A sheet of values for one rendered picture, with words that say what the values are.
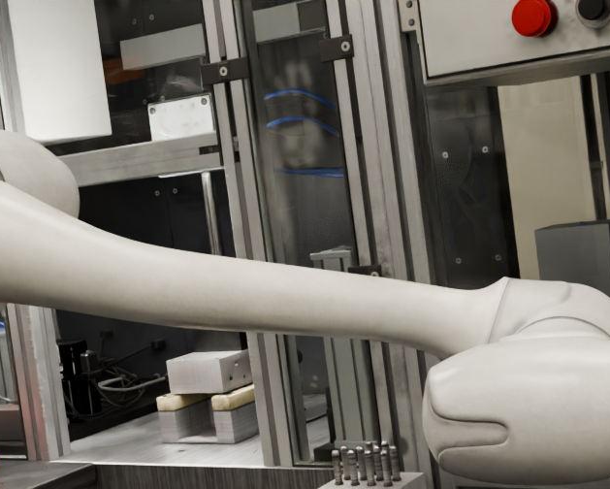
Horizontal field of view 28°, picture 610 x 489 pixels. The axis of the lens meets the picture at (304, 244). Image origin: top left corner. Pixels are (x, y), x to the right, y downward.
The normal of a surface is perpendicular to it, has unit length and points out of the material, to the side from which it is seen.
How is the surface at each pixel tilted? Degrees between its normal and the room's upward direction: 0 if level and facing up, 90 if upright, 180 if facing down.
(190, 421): 90
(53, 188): 86
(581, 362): 41
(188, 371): 90
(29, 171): 71
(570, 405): 75
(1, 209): 52
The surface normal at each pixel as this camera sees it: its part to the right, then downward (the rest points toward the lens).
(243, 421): 0.83, -0.08
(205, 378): -0.54, 0.11
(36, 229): 0.12, -0.56
